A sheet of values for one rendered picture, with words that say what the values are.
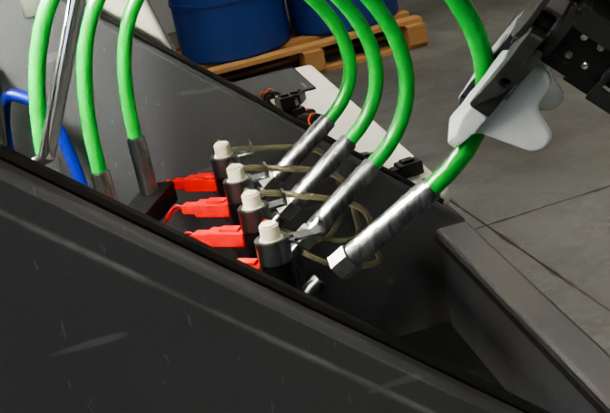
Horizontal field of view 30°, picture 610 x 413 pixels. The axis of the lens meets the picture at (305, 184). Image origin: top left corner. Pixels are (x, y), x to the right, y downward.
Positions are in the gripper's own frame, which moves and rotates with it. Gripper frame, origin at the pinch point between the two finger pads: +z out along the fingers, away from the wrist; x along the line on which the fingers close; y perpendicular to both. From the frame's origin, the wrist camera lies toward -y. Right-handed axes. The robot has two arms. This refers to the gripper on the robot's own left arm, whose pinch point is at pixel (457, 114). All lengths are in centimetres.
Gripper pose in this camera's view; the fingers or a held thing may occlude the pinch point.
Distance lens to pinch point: 78.4
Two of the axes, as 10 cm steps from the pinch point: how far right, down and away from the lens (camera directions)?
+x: 3.2, -5.9, 7.4
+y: 8.4, 5.4, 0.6
